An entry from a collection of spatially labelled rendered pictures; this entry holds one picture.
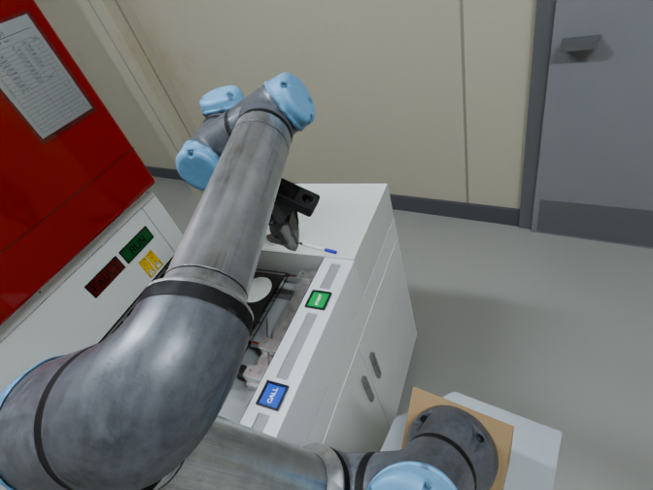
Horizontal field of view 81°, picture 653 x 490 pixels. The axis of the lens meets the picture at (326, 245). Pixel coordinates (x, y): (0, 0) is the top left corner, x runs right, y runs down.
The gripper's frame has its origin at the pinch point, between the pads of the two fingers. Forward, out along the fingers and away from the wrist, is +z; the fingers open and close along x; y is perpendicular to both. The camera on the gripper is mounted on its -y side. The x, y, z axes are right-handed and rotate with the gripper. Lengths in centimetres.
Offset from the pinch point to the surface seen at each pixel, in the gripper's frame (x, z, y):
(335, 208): -36.2, 19.1, 9.5
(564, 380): -45, 116, -66
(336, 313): 1.1, 22.5, -4.1
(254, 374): 20.7, 24.9, 11.3
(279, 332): 6.6, 27.7, 12.5
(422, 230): -132, 116, 11
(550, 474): 21, 34, -52
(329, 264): -12.4, 19.7, 2.3
